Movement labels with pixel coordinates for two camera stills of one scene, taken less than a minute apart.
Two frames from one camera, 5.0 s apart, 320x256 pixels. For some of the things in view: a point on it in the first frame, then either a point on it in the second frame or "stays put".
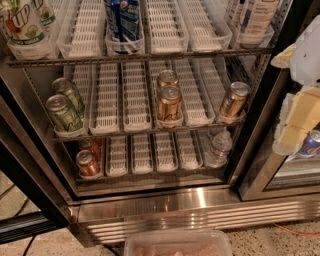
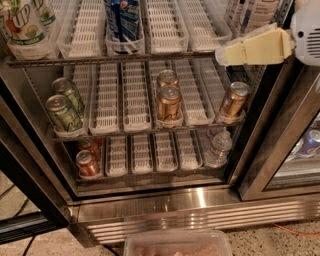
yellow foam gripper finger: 300,113 → 272,46
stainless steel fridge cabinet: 147,116 stays put
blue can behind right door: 311,142 stays put
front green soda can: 63,115 stays put
